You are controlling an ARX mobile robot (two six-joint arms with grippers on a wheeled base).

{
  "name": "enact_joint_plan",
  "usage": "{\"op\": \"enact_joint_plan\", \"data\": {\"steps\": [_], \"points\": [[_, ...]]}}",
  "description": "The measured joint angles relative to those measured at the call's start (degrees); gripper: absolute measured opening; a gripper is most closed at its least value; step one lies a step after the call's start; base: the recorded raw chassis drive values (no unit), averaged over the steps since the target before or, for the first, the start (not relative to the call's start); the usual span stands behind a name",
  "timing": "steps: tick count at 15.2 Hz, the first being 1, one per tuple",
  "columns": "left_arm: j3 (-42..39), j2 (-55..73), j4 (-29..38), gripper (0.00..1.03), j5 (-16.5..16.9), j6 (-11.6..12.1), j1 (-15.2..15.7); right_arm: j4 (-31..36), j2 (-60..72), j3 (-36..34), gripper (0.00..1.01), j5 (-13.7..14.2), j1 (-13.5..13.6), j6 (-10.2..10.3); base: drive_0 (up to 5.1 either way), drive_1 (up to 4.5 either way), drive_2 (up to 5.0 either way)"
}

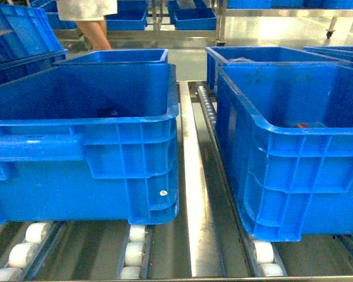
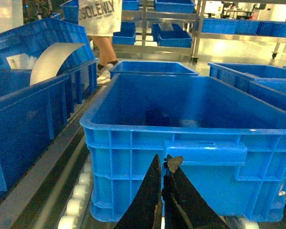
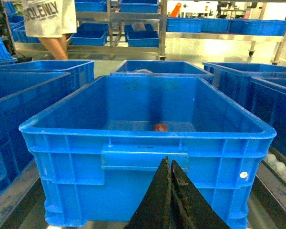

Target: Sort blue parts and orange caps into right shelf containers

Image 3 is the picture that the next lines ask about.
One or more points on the blue rear left crate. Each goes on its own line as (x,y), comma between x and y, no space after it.
(81,71)

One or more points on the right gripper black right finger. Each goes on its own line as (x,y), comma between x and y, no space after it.
(189,208)

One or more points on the orange cylindrical cap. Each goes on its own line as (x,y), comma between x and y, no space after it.
(160,127)

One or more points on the blue rear right crate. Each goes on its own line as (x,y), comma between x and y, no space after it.
(235,77)

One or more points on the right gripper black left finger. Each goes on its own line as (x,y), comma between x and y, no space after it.
(155,208)

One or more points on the person in white shirt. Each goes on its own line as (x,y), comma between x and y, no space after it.
(50,21)

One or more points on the blue crate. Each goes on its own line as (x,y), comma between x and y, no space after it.
(235,77)
(267,100)
(22,95)
(162,68)
(81,71)
(96,150)

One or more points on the blue rear centre crate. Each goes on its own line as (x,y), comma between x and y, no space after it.
(162,68)

